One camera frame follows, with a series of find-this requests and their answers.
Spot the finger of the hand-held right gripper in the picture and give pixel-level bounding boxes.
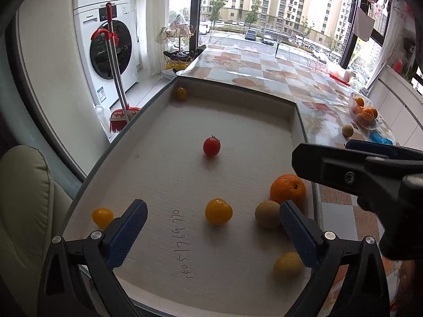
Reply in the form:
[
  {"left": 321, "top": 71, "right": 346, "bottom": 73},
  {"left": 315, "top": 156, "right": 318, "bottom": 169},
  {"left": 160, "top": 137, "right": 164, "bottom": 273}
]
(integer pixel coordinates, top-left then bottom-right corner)
[
  {"left": 292, "top": 143, "right": 423, "bottom": 261},
  {"left": 344, "top": 139, "right": 423, "bottom": 156}
]

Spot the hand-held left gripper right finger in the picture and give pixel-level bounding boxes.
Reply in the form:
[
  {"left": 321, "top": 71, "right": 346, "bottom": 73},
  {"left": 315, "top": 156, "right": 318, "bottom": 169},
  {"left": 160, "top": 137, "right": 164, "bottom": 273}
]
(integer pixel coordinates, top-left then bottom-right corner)
[{"left": 279, "top": 200, "right": 392, "bottom": 317}]

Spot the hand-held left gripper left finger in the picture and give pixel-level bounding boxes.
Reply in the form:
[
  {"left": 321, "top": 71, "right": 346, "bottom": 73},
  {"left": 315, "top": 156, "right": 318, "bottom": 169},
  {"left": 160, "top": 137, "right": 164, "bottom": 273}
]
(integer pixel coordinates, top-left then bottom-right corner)
[{"left": 37, "top": 199, "right": 149, "bottom": 317}]

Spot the small yellow tomato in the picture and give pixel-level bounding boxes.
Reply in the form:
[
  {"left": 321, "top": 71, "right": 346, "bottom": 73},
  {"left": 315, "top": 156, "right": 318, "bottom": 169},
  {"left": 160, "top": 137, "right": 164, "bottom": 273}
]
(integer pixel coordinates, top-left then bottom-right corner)
[{"left": 92, "top": 207, "right": 114, "bottom": 229}]

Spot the large orange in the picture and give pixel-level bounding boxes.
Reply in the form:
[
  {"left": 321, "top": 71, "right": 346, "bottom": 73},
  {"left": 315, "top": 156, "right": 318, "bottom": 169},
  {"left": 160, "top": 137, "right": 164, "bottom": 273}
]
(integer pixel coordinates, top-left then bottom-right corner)
[{"left": 270, "top": 174, "right": 306, "bottom": 207}]

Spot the large grey cardboard tray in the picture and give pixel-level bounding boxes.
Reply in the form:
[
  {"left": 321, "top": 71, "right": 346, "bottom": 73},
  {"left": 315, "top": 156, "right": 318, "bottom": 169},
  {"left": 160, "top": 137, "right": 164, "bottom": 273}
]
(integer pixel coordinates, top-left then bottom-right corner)
[{"left": 58, "top": 76, "right": 323, "bottom": 309}]

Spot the large yellow tomato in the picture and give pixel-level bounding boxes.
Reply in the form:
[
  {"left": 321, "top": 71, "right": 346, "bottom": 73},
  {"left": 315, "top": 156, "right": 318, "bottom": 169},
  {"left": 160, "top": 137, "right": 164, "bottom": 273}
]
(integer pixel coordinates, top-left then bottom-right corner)
[{"left": 205, "top": 198, "right": 233, "bottom": 226}]

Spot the red tomato with stem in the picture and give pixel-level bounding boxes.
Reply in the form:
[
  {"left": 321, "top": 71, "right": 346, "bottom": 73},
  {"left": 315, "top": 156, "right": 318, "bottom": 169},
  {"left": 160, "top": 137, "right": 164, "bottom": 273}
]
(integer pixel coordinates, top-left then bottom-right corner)
[{"left": 203, "top": 135, "right": 221, "bottom": 157}]

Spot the blue rubber glove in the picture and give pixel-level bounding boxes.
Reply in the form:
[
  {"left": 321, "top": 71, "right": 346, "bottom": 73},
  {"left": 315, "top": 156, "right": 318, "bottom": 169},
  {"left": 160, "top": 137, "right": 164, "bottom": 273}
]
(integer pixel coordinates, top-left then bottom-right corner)
[{"left": 369, "top": 130, "right": 394, "bottom": 145}]

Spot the clear glass bowl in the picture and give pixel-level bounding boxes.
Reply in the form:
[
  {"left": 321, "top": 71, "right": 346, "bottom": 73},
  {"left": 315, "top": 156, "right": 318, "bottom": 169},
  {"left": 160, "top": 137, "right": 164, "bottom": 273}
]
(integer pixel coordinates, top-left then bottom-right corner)
[{"left": 348, "top": 93, "right": 382, "bottom": 130}]

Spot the white cabinet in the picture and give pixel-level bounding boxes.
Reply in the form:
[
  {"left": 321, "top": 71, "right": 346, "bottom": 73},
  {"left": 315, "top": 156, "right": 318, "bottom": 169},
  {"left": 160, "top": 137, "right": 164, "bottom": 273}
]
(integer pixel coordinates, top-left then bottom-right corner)
[{"left": 367, "top": 68, "right": 423, "bottom": 146}]

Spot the pink plastic bag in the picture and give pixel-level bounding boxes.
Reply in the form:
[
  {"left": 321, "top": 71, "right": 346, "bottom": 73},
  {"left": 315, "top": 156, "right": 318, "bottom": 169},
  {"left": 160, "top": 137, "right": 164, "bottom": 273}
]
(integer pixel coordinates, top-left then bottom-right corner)
[{"left": 327, "top": 63, "right": 354, "bottom": 85}]

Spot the beige cushioned chair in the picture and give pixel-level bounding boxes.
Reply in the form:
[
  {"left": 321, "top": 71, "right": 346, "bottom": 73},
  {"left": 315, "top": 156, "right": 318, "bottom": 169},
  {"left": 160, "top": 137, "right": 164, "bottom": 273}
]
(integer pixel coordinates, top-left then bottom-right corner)
[{"left": 0, "top": 145, "right": 71, "bottom": 317}]

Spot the white hanging cloth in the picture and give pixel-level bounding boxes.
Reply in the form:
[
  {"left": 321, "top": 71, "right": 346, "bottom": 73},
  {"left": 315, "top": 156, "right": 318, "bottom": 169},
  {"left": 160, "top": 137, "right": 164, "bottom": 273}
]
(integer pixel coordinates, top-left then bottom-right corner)
[{"left": 352, "top": 6, "right": 375, "bottom": 42}]

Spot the white washing machine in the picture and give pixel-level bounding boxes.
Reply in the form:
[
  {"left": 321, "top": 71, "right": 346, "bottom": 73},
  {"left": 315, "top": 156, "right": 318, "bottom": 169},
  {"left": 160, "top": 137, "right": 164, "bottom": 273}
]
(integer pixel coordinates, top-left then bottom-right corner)
[{"left": 73, "top": 5, "right": 139, "bottom": 106}]

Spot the broom with red handle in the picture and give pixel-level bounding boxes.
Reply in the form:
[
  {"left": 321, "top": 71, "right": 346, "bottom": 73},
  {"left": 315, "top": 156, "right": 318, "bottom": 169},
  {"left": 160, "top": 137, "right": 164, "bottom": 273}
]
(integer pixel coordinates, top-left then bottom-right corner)
[{"left": 91, "top": 2, "right": 142, "bottom": 133}]

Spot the gold wire rack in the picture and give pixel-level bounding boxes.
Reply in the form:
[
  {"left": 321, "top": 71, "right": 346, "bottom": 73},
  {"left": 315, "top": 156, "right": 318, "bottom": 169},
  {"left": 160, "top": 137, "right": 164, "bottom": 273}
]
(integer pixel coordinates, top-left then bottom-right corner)
[{"left": 156, "top": 13, "right": 199, "bottom": 70}]

